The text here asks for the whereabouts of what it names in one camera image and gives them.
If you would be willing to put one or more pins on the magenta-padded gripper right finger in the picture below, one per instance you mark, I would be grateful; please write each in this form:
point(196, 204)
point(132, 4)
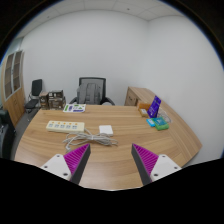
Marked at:
point(161, 166)

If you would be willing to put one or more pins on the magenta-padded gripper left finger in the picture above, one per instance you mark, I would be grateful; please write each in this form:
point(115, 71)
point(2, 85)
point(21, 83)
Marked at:
point(61, 165)

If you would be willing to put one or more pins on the white charger block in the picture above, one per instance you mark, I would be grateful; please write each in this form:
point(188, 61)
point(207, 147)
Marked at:
point(106, 130)

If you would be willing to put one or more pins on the cream power strip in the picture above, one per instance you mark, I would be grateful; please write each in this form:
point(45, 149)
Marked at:
point(65, 126)

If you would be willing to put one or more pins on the green box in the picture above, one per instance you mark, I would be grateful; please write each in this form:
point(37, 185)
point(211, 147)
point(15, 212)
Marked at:
point(161, 125)

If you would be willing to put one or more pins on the clear plastic container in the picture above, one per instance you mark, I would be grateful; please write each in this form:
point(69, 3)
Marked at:
point(165, 116)

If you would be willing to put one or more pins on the small tan box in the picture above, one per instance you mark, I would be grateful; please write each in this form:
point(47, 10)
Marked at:
point(144, 112)

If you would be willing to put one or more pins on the printed paper sheet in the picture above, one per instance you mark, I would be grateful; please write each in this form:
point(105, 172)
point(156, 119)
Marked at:
point(74, 108)

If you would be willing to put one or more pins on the purple card stand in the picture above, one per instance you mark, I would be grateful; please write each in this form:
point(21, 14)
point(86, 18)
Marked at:
point(154, 106)

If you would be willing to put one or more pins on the orange wooden box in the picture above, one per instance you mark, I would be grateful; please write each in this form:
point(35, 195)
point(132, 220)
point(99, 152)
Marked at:
point(144, 105)

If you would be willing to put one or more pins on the black armchair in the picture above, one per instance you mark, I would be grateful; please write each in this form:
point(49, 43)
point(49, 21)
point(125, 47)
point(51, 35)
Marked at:
point(6, 133)

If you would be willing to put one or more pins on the brown cardboard box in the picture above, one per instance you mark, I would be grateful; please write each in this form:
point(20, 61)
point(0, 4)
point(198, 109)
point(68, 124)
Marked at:
point(43, 100)

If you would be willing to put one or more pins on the small black cardboard box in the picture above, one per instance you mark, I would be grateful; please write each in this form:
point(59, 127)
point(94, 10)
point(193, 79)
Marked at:
point(56, 94)

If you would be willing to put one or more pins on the wooden side cabinet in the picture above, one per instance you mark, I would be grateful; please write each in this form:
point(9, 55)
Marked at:
point(131, 96)

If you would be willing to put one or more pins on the grey backpack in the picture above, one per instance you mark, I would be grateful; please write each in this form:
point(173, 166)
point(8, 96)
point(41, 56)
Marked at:
point(88, 94)

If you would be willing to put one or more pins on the wooden shelf cabinet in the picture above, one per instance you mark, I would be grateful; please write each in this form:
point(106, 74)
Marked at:
point(13, 100)

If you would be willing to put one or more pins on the small black chair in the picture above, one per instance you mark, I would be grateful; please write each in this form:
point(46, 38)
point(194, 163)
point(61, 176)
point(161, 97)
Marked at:
point(36, 87)

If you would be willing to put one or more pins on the black mesh office chair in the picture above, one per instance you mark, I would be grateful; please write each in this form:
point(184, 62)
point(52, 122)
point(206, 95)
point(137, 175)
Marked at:
point(103, 86)

